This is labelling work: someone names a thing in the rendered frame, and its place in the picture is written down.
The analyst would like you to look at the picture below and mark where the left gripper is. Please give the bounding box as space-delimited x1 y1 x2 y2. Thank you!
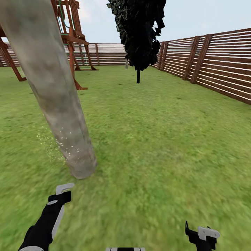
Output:
48 191 71 203

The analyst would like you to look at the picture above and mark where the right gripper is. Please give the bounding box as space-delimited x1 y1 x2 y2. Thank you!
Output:
185 225 216 251

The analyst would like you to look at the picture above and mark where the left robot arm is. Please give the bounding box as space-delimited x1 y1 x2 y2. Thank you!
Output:
18 183 75 251

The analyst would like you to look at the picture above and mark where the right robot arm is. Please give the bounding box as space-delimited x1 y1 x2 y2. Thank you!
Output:
185 225 221 251

